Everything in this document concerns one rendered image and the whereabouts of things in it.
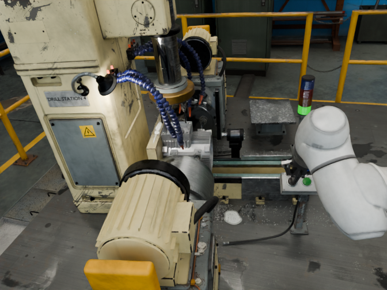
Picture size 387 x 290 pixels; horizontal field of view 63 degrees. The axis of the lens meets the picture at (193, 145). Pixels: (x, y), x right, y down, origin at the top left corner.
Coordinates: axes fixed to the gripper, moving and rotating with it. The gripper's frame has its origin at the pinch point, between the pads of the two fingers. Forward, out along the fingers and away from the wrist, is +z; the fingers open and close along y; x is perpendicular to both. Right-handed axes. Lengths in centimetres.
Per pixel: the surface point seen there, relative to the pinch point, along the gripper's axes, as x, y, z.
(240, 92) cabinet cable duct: -181, 15, 246
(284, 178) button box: -1.2, 2.5, 8.0
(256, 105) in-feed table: -63, 7, 65
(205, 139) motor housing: -20.3, 32.1, 16.5
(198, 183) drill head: 3.8, 32.1, -2.6
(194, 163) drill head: -4.4, 34.2, 0.8
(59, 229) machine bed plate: 16, 97, 29
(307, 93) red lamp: -48, -13, 29
